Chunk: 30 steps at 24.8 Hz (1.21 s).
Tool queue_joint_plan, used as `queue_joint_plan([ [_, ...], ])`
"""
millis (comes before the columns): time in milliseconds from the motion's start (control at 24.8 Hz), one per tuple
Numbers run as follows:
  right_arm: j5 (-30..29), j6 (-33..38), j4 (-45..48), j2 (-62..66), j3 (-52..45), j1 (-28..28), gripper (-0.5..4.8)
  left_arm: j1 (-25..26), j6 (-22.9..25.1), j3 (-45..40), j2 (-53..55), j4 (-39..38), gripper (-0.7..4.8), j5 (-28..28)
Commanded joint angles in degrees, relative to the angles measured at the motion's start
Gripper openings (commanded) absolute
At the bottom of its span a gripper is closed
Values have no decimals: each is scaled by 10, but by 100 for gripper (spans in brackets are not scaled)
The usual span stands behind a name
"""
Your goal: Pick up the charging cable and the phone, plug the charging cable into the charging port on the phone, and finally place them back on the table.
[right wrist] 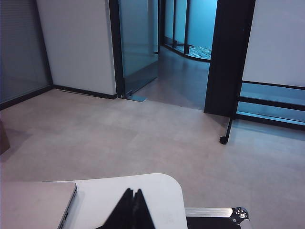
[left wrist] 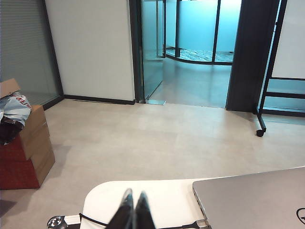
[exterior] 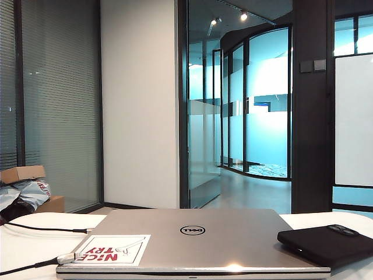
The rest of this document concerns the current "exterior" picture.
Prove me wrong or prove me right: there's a black charging cable silver plug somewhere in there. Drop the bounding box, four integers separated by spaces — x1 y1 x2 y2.
0 251 88 277

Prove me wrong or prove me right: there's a frosted glass door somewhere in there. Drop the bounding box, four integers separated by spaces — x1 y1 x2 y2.
186 0 223 208

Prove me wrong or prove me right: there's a silver Dell laptop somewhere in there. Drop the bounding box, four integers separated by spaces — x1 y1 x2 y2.
55 207 332 280

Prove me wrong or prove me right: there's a wide grey window blind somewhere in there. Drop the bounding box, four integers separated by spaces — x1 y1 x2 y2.
22 0 102 212

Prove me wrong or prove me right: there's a white Nice Try sticker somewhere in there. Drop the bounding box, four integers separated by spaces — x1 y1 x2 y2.
71 233 152 265

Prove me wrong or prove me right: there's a tall brown cardboard box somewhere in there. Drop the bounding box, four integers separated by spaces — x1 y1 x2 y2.
36 195 65 214

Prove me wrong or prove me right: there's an open flat cardboard box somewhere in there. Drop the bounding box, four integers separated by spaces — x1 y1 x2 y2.
0 165 47 184

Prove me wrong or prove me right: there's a grey plastic mailer bag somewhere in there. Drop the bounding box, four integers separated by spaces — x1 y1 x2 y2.
0 179 52 211

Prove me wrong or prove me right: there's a black bag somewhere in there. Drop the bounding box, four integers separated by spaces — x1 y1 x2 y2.
0 197 37 225

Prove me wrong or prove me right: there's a narrow grey window blind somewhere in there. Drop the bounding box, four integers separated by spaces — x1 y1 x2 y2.
0 0 18 172

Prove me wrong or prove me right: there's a dark wall switch panel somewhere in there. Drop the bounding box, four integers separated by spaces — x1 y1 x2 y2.
299 60 314 74

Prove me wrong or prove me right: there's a thin black cable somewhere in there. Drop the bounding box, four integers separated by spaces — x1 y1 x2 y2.
0 218 94 235

